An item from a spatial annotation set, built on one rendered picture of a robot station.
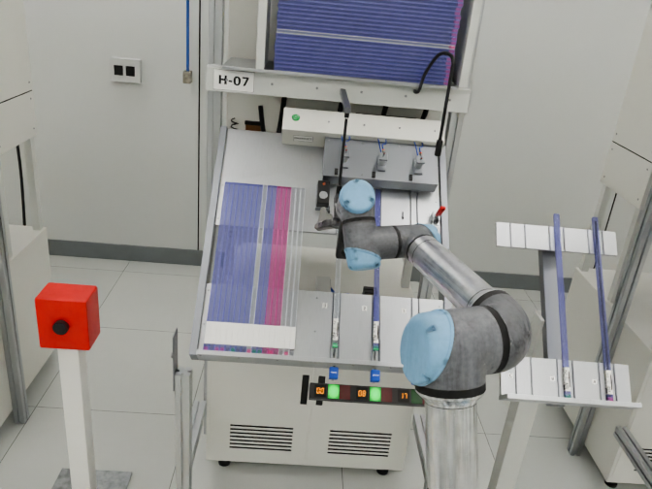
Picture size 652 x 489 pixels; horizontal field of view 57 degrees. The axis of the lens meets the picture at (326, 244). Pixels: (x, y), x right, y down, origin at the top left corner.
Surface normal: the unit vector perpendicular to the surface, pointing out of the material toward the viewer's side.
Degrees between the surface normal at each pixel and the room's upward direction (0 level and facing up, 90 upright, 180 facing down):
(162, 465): 0
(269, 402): 90
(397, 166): 42
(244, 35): 90
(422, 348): 83
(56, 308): 90
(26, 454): 0
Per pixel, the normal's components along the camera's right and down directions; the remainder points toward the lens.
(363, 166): 0.08, -0.40
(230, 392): 0.02, 0.40
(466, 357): 0.34, 0.05
